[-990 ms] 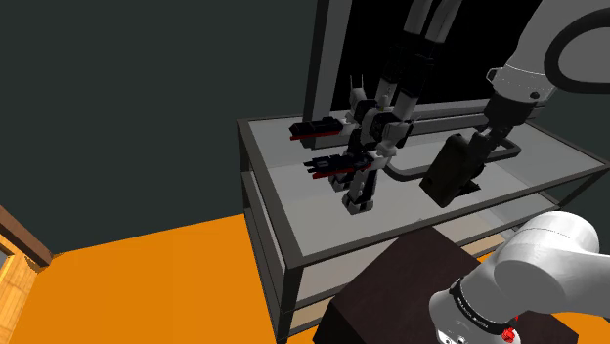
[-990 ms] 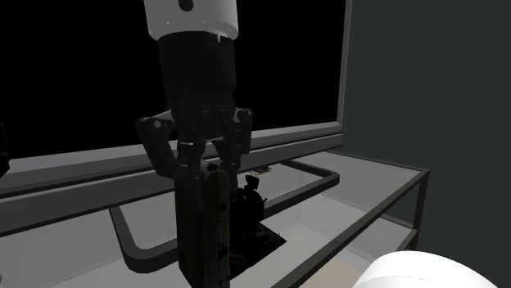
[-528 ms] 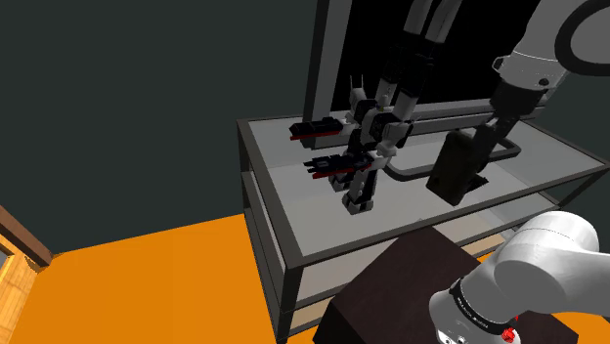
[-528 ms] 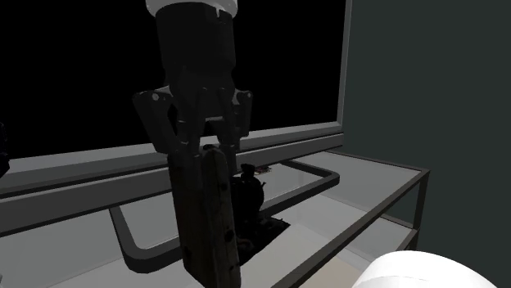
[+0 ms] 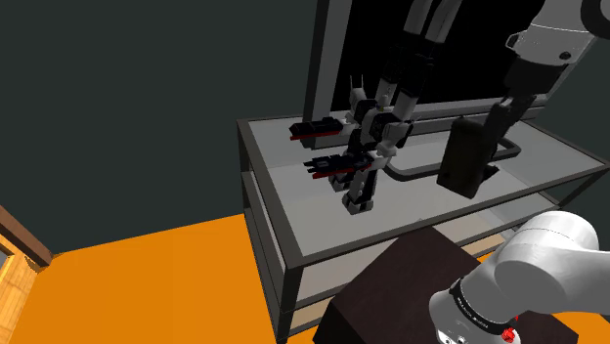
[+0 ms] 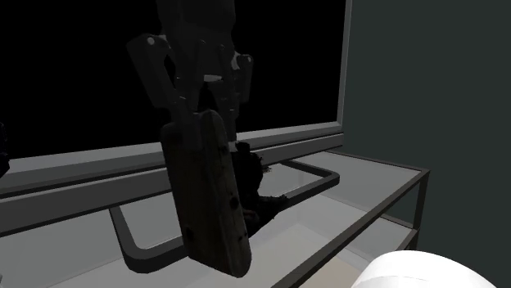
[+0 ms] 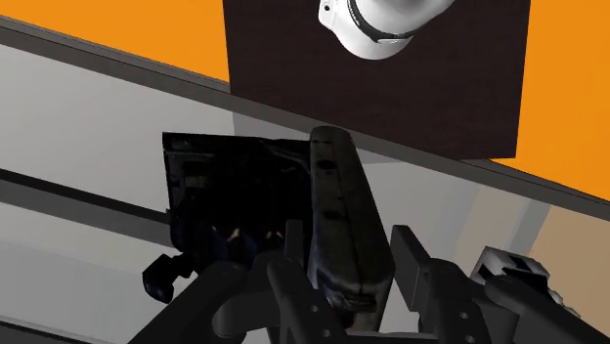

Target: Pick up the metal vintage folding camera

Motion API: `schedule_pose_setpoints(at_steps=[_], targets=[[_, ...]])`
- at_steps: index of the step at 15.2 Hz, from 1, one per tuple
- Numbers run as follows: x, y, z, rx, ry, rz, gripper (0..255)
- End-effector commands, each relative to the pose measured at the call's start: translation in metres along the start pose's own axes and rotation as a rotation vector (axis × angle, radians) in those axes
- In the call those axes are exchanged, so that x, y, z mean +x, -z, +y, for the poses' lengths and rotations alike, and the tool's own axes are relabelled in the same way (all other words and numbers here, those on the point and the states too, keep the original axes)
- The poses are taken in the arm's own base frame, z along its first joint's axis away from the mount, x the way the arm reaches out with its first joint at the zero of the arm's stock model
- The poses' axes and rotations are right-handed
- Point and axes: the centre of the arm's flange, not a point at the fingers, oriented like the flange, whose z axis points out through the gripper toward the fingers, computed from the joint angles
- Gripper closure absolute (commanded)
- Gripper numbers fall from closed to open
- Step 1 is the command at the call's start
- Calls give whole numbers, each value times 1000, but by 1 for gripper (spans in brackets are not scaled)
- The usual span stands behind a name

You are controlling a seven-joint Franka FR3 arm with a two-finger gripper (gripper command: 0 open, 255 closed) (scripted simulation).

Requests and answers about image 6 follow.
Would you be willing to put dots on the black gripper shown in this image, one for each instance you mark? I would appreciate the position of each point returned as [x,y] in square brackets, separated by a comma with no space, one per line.
[199,36]

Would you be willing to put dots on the dark wooden board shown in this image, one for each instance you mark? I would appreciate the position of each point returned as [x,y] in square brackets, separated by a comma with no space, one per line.
[207,191]

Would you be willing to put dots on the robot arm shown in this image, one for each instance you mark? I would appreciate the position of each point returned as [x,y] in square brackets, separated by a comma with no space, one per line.
[423,273]

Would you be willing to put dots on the grey framed television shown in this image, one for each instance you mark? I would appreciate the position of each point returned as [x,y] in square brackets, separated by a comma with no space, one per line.
[80,79]

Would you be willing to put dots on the dark rough figure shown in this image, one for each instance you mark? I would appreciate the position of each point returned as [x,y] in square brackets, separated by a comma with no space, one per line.
[249,179]

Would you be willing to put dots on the glass television stand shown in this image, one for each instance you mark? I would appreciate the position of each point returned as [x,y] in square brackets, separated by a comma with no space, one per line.
[359,175]

